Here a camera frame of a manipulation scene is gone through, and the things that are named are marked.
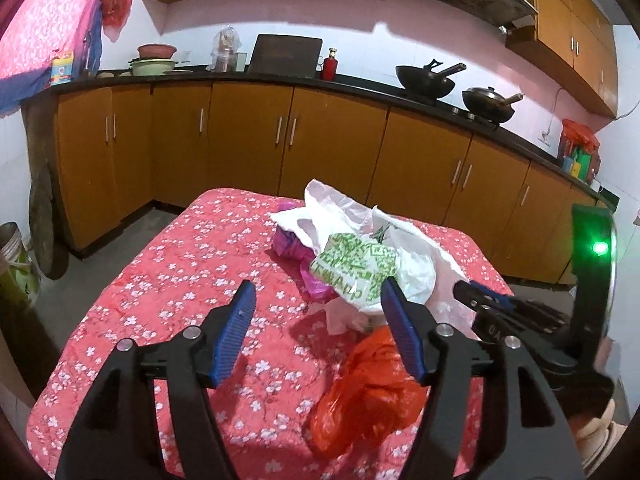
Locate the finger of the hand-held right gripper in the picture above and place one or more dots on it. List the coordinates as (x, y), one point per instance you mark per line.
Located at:
(487, 327)
(495, 297)

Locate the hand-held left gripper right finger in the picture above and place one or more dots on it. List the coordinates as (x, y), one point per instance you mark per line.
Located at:
(400, 325)

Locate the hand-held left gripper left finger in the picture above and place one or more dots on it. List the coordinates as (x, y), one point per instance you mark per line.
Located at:
(232, 330)

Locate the clear plastic bag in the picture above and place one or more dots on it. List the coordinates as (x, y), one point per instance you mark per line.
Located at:
(345, 320)

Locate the white green-printed plastic bag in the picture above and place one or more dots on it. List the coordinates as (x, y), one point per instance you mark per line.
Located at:
(360, 265)

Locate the long orange plastic bag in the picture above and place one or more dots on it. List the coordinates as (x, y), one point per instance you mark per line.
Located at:
(370, 395)

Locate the pink plastic bag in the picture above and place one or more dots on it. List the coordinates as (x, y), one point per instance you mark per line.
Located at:
(290, 245)

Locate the person's right hand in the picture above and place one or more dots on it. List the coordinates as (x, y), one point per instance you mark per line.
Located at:
(595, 435)

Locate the red floral tablecloth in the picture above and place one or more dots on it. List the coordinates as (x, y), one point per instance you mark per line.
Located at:
(175, 285)

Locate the group of condiment containers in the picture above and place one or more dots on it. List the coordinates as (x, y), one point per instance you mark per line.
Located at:
(580, 162)

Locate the red bag on condiments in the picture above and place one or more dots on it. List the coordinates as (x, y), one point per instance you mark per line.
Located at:
(580, 135)

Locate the gas stove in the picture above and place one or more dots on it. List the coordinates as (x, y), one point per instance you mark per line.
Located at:
(460, 111)

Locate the wooden lower cabinets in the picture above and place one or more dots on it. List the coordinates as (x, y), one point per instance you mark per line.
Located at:
(240, 140)

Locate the black wok with lid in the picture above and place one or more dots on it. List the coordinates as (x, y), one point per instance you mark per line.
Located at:
(487, 105)

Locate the round wooden chopping block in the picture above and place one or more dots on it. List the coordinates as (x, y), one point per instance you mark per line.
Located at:
(47, 225)

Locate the white plastic bucket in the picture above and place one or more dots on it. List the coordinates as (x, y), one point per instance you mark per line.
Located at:
(17, 270)

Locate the black open wok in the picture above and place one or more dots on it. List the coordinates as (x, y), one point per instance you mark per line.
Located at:
(425, 82)

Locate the black kitchen countertop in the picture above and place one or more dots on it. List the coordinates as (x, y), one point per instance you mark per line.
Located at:
(360, 85)

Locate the red bottle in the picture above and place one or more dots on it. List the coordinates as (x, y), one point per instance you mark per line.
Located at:
(329, 67)

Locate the pale green basin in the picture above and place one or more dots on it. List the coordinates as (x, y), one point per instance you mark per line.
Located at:
(152, 67)

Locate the clear bag with jar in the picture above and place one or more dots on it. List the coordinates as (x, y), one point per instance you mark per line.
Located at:
(226, 52)

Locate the dark cutting board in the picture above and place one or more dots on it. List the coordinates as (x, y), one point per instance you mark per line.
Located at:
(285, 55)

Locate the pink basin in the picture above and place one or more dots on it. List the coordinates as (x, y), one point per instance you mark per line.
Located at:
(157, 51)

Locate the yellow detergent box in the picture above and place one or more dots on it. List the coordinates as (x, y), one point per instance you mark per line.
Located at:
(63, 70)

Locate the hanging red plastic bag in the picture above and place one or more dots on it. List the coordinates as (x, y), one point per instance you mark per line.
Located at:
(117, 7)

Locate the pink curtain with blue edge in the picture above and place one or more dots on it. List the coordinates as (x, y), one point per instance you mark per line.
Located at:
(50, 25)

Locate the white wall socket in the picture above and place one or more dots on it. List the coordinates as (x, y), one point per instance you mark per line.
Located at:
(547, 136)

